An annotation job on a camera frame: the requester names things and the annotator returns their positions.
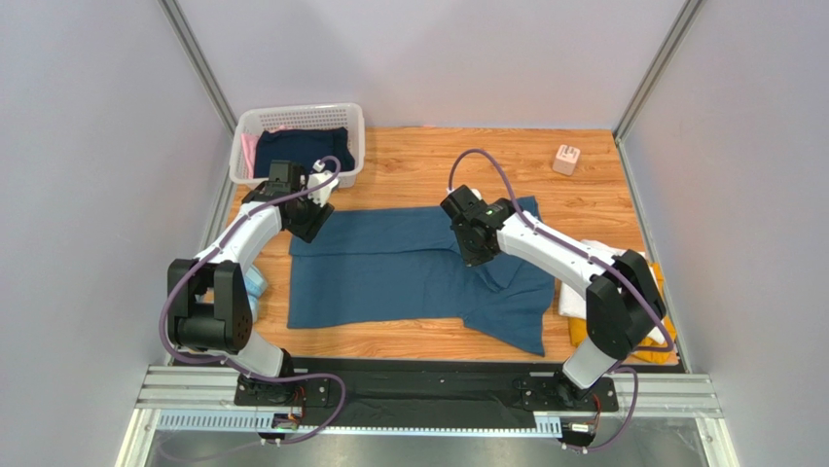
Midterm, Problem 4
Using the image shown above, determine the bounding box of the pink t shirt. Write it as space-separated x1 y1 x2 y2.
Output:
240 133 260 179

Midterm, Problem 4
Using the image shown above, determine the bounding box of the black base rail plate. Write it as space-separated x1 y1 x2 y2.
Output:
220 357 624 430

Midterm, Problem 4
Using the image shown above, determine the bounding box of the navy folded t shirt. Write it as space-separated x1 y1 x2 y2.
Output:
253 127 356 178

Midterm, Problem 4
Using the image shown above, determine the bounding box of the teal blue t shirt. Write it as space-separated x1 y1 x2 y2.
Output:
287 206 556 356

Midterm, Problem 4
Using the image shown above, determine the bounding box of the aluminium corner post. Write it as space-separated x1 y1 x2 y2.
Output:
159 0 237 136
613 0 705 144

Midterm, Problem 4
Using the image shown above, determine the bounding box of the pink cube block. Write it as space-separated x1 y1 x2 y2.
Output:
552 144 581 176

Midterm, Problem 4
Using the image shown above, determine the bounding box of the left aluminium corner post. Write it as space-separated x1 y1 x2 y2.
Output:
159 0 237 136

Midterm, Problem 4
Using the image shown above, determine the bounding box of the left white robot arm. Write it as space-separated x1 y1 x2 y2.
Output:
159 156 341 391

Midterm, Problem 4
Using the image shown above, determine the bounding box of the right aluminium corner post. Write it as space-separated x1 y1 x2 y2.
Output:
613 0 705 144

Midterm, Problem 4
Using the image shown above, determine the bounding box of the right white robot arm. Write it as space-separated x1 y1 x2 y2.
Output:
441 186 666 407

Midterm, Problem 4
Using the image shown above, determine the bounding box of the white plastic laundry basket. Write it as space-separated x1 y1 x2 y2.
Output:
229 103 366 189

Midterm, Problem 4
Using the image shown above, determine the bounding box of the yellow folded t shirt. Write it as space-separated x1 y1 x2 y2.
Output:
567 262 676 365

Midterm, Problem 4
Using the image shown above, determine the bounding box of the white folded t shirt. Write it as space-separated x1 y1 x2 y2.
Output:
558 239 675 346

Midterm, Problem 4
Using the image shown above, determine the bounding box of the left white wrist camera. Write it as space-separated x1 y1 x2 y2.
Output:
306 159 339 207

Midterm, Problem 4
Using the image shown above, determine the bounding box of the light blue plastic object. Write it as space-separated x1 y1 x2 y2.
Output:
243 266 269 322

